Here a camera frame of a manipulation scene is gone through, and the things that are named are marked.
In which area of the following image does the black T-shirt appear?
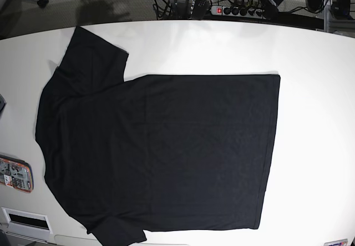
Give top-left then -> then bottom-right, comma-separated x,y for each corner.
35,27 -> 281,245

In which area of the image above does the red white box corner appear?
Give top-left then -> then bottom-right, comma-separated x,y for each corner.
324,239 -> 348,246

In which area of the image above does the black office chair caster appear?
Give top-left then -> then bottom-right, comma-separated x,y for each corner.
37,0 -> 49,8

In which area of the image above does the orange clear parts case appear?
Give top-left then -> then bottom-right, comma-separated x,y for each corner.
0,154 -> 34,193

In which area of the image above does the white table cable grommet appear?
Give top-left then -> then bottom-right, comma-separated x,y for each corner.
1,207 -> 53,234

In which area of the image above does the white power strip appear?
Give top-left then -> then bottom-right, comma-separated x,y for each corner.
210,6 -> 264,19

